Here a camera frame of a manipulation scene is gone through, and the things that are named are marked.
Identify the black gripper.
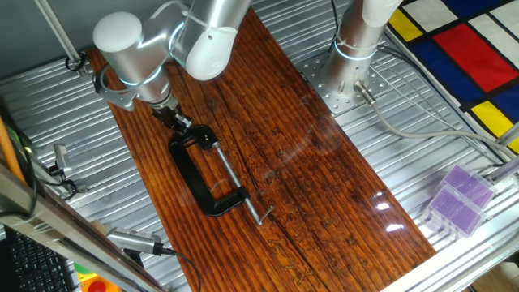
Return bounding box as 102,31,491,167
150,101,195,136

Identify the black C-clamp with steel screw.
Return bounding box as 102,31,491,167
168,124,276,227

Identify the brown wood grain board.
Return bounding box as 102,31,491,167
87,7,437,292

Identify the plain wooden block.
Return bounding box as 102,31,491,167
89,219,110,238

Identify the thin grey pole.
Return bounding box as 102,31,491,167
34,0,88,78

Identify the orange pole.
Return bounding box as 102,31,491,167
0,115,26,184

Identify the orange box with red button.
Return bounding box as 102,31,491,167
77,272,122,292

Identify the black keyboard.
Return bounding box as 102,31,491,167
3,226,79,292

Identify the clear box with purple contents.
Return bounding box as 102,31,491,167
440,164,498,210
423,184,487,239

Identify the colourful squares cloth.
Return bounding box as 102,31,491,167
387,0,519,155

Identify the wrist camera with metal bracket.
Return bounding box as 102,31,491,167
92,67,138,113

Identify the small grey camera on mount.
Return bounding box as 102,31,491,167
48,142,88,200

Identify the silver depth camera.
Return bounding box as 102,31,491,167
105,226,165,256

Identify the black camera cable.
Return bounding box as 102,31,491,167
161,246,203,292

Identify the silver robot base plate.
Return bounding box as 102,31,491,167
298,50,390,117

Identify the aluminium frame bar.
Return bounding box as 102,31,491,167
0,161,167,292

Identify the grey cable with metal plug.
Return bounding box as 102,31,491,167
353,79,519,159

